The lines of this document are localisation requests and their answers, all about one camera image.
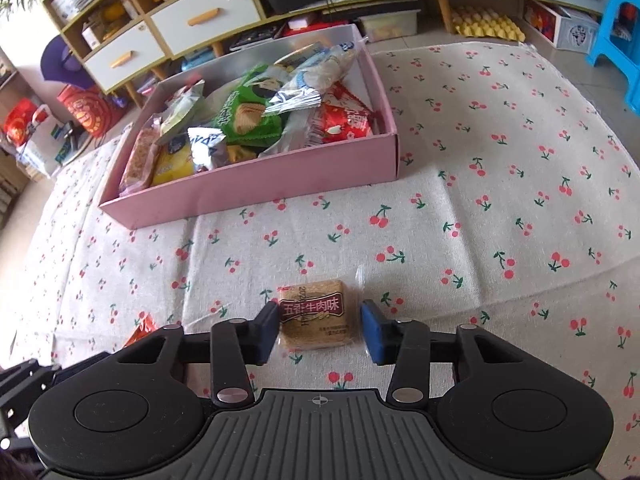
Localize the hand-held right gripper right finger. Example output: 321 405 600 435
361 299 528 406

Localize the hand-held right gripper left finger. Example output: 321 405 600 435
116 301 281 407

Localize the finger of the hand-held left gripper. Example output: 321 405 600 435
0 358 62 392

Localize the brown cracker packet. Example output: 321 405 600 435
276 280 362 352

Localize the pink cardboard box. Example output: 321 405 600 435
97 22 399 230

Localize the silver teal snack packet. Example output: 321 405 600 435
187 127 227 172

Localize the yellow snack packet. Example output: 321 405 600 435
151 135 197 187

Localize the large red white snack packet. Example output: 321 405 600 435
320 82 377 147

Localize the clear pink snack packet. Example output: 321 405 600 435
119 127 157 197

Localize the green chips packet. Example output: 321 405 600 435
212 62 292 149

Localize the clear rice cracker packet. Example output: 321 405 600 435
286 42 362 94

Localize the dark cloth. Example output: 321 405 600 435
0 450 47 480

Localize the cherry print tablecloth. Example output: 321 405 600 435
0 42 640 480

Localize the wooden bookshelf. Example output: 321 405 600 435
0 50 32 202

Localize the white paper bag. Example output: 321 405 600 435
17 105 77 167

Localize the silver foil packet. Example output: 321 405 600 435
264 85 322 115

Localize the red gift bag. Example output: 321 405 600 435
2 99 39 149

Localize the red gold gift box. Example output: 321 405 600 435
57 85 127 137

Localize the clear storage box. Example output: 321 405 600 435
357 10 419 44

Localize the purple fan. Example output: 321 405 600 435
41 37 92 92

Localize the yellow egg tray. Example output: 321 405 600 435
450 2 527 44

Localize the wooden shelf cabinet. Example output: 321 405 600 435
42 0 267 97

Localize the white patterned box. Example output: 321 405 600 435
522 0 602 52

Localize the blue plastic stool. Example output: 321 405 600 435
585 0 640 112

